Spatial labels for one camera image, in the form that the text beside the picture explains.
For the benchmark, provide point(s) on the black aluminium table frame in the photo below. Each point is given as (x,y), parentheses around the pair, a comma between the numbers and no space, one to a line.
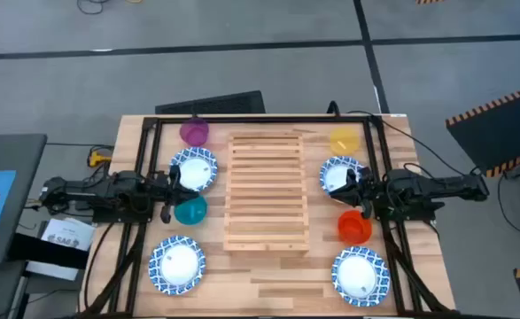
(264,119)

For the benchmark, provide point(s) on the teal plastic bowl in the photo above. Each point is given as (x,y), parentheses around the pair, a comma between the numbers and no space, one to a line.
(193,212)

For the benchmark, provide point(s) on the large hazard-striped black platform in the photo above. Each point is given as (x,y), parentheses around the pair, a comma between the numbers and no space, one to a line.
(499,128)

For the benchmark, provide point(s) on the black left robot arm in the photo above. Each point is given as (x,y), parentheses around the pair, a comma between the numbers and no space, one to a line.
(109,190)

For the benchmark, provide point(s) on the blue patterned paper plate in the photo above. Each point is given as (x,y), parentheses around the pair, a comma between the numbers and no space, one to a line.
(337,173)
(197,173)
(359,277)
(177,266)

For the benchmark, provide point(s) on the slatted wooden shelf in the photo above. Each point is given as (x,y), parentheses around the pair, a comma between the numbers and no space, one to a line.
(266,190)

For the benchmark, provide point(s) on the white paper sheet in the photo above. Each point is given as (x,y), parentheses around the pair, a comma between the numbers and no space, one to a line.
(51,271)

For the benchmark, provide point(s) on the orange plastic bowl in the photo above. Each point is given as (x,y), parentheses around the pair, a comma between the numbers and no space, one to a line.
(352,230)

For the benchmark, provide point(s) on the grey desk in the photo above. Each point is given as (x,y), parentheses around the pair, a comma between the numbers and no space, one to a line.
(25,150)

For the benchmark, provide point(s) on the purple plastic bowl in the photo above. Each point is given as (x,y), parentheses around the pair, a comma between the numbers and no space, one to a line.
(194,133)

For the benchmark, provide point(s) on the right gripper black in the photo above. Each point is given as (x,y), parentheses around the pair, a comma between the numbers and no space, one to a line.
(352,192)

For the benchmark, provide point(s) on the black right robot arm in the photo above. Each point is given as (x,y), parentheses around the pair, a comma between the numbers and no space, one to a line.
(419,186)

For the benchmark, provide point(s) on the black perforated panel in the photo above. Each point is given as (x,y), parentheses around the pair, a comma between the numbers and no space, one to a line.
(211,104)

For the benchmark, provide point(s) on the yellow plastic bowl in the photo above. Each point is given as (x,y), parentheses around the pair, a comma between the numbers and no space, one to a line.
(343,142)

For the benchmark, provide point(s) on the white printed booklet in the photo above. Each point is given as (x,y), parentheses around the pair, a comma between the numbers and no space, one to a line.
(70,232)

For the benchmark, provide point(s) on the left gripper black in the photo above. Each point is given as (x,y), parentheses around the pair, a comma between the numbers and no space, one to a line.
(166,190)

